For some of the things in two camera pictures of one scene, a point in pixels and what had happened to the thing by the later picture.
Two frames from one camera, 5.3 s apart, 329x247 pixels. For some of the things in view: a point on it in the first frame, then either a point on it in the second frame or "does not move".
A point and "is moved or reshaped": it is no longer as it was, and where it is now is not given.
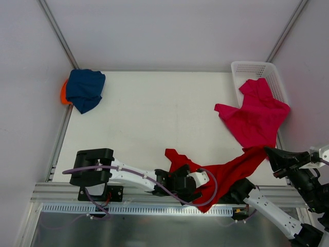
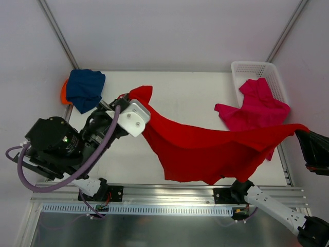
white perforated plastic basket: x=242 y=71 does not move
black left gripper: x=180 y=173 -> x=113 y=105
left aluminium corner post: x=58 y=34 does not move
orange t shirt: x=63 y=96 does not move
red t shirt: x=223 y=176 is moved or reshaped
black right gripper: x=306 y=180 -> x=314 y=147
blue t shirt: x=84 y=88 does not move
